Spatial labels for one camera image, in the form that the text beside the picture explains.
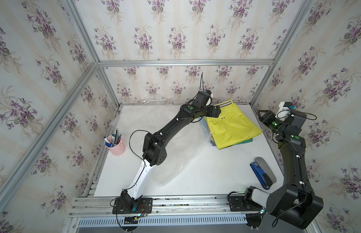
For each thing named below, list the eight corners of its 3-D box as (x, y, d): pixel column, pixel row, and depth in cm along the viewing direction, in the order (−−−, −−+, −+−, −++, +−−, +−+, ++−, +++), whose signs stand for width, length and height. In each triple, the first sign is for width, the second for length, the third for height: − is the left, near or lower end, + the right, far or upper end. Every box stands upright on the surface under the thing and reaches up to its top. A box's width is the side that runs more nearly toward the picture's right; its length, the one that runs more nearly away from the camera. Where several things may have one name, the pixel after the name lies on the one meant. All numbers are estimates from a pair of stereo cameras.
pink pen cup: (115, 159, 91) (106, 149, 81) (110, 146, 98) (101, 134, 87) (129, 151, 95) (123, 141, 84) (123, 139, 101) (117, 127, 90)
